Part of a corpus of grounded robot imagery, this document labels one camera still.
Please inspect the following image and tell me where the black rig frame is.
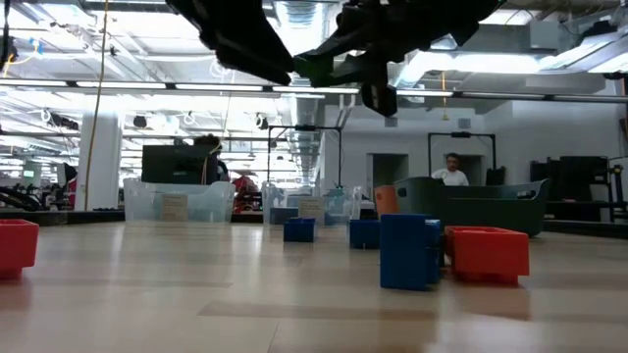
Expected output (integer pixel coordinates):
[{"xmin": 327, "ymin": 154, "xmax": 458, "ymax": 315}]
[
  {"xmin": 427, "ymin": 130, "xmax": 497, "ymax": 187},
  {"xmin": 266, "ymin": 124, "xmax": 344, "ymax": 190}
]

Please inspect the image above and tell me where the black background equipment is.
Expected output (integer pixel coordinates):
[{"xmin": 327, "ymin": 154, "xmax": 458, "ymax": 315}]
[{"xmin": 0, "ymin": 183, "xmax": 50, "ymax": 213}]

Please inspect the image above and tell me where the person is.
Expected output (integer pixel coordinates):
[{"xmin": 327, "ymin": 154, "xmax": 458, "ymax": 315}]
[
  {"xmin": 192, "ymin": 133, "xmax": 231, "ymax": 183},
  {"xmin": 430, "ymin": 152, "xmax": 471, "ymax": 187}
]

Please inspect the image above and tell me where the orange plastic bin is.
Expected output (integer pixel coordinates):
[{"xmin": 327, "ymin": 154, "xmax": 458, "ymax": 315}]
[{"xmin": 373, "ymin": 183, "xmax": 401, "ymax": 220}]

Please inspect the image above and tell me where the white ceiling strip light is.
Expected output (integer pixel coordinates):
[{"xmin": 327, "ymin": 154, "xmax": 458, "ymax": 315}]
[
  {"xmin": 406, "ymin": 51, "xmax": 541, "ymax": 76},
  {"xmin": 0, "ymin": 77, "xmax": 362, "ymax": 95}
]

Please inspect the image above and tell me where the red chair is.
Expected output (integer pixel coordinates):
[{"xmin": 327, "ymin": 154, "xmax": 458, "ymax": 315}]
[{"xmin": 231, "ymin": 175, "xmax": 261, "ymax": 213}]

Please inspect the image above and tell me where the black monitor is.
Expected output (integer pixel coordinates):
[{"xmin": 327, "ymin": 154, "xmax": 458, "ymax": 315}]
[{"xmin": 140, "ymin": 143, "xmax": 221, "ymax": 186}]

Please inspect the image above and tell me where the silver ceiling air duct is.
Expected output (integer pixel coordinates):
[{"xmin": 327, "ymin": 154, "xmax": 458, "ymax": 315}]
[{"xmin": 282, "ymin": 92, "xmax": 329, "ymax": 188}]

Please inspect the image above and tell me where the orange toy brick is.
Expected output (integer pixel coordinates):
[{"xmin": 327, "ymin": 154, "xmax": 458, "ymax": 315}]
[
  {"xmin": 0, "ymin": 218, "xmax": 40, "ymax": 281},
  {"xmin": 444, "ymin": 225, "xmax": 531, "ymax": 286}
]

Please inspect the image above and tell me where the white paper label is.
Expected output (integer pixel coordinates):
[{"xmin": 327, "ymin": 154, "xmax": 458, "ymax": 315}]
[
  {"xmin": 297, "ymin": 195, "xmax": 326, "ymax": 221},
  {"xmin": 160, "ymin": 193, "xmax": 190, "ymax": 223}
]

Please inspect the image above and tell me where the teal plastic bin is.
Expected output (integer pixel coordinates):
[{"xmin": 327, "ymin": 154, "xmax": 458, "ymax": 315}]
[{"xmin": 393, "ymin": 176, "xmax": 551, "ymax": 239}]

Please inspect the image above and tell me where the blue toy brick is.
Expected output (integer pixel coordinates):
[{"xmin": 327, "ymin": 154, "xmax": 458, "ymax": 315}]
[
  {"xmin": 283, "ymin": 217, "xmax": 317, "ymax": 244},
  {"xmin": 379, "ymin": 213, "xmax": 444, "ymax": 292},
  {"xmin": 348, "ymin": 218, "xmax": 382, "ymax": 250}
]

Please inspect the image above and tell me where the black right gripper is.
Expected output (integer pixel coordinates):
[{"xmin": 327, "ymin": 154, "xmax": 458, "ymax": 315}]
[{"xmin": 295, "ymin": 0, "xmax": 507, "ymax": 119}]

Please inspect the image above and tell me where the white column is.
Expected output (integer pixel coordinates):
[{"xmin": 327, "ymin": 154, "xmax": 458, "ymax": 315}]
[{"xmin": 73, "ymin": 110, "xmax": 124, "ymax": 213}]

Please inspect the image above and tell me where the clear plastic bin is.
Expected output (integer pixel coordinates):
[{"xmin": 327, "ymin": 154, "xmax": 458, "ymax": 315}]
[
  {"xmin": 261, "ymin": 180, "xmax": 365, "ymax": 227},
  {"xmin": 122, "ymin": 176, "xmax": 237, "ymax": 225}
]

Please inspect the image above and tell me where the green toy brick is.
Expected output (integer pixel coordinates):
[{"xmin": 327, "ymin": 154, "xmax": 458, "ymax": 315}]
[{"xmin": 292, "ymin": 52, "xmax": 336, "ymax": 88}]

